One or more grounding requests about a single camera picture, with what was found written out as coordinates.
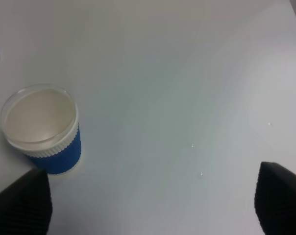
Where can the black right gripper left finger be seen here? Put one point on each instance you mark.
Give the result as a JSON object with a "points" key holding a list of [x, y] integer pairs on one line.
{"points": [[26, 205]]}

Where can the white cup with blue sleeve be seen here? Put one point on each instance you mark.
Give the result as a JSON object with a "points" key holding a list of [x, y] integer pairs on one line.
{"points": [[42, 122]]}

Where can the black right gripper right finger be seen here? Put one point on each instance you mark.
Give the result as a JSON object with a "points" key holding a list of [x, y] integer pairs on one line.
{"points": [[275, 199]]}

